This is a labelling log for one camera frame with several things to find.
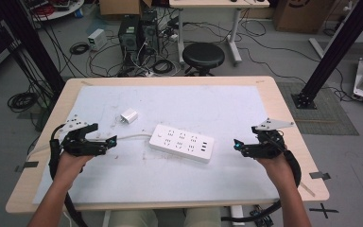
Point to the white power strip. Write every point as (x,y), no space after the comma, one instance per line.
(182,143)

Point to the light wooden table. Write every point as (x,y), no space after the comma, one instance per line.
(290,157)

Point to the person's left hand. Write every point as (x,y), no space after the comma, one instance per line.
(71,167)

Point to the white desk with legs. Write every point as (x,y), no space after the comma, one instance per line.
(220,3)

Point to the black computer tower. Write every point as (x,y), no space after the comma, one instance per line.
(128,36)
(149,31)

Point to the white table mat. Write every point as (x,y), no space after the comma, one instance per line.
(170,183)

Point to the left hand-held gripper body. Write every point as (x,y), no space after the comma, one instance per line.
(75,143)

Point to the black round stool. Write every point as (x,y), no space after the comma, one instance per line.
(203,55)

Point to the round white table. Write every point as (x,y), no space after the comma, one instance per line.
(60,12)

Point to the white charger plug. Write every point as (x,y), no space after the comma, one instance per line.
(129,116)

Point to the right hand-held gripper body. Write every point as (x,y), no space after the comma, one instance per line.
(269,143)

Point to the grey floor mat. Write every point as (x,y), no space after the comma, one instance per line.
(327,113)

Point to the grey tape piece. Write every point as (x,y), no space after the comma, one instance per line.
(319,175)
(28,165)

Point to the large brown cardboard box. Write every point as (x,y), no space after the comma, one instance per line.
(302,14)

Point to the person's right hand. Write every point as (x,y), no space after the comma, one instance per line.
(274,168)

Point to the white power supply box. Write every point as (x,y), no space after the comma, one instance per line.
(97,38)

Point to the black metal frame post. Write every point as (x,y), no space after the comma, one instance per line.
(337,50)
(31,44)

